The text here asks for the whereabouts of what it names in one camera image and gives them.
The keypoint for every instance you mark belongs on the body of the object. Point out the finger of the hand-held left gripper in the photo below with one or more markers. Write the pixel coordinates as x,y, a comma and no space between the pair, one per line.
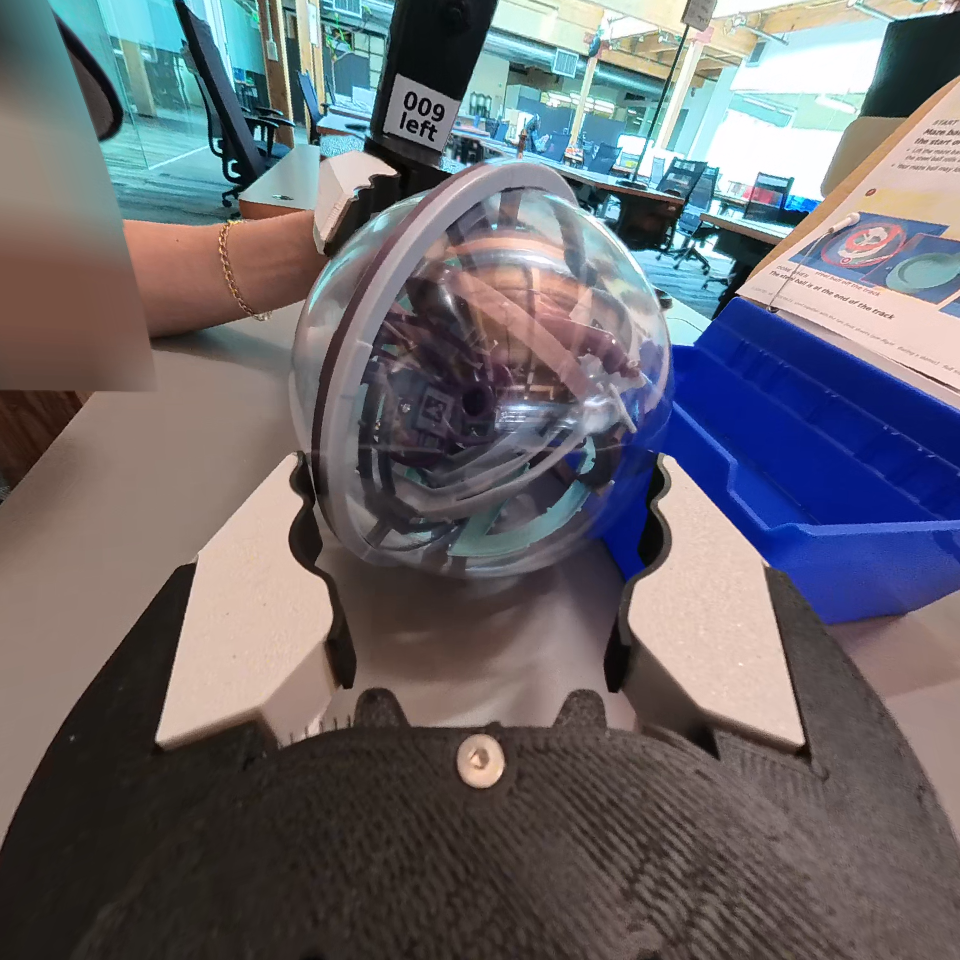
341,195

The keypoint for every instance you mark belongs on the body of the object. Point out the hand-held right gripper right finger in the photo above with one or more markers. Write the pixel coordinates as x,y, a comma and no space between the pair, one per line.
712,637

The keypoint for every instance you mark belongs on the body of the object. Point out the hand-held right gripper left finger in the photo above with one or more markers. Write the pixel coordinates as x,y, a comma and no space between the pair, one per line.
247,637

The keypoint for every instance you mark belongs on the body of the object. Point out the clear plastic maze ball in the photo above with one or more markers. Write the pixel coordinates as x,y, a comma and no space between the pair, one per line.
480,360

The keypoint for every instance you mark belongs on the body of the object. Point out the person's left forearm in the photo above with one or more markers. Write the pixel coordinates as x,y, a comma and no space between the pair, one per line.
180,277

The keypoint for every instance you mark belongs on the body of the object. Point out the person's left hand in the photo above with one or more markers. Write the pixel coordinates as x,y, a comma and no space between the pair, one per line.
289,259

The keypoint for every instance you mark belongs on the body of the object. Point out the black office chair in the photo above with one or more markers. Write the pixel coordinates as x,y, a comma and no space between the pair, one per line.
217,97

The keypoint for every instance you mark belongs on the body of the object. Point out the blue plastic bin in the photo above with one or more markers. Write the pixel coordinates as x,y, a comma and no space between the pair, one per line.
810,465

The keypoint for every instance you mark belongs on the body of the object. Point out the printed instruction sheet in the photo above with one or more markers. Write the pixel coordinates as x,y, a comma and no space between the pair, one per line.
877,247

